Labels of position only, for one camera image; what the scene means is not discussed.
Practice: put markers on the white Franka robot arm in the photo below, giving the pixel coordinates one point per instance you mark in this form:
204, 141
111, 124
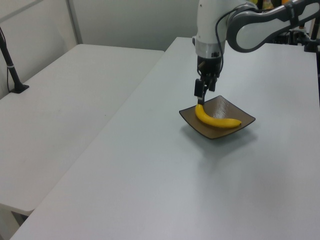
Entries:
207, 25

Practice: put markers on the black clamp stand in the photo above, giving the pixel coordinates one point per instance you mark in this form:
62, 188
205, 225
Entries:
311, 45

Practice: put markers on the black pole with base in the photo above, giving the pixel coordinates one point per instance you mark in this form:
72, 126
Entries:
11, 72

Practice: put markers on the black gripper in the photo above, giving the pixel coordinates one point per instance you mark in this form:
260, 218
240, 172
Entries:
208, 66

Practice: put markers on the white side table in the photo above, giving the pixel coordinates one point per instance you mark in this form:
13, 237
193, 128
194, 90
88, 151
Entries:
62, 112

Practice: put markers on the brown square ceramic plate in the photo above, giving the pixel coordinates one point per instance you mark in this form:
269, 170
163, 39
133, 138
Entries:
225, 107

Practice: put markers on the yellow banana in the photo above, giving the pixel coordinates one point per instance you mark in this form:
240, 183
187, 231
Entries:
212, 121

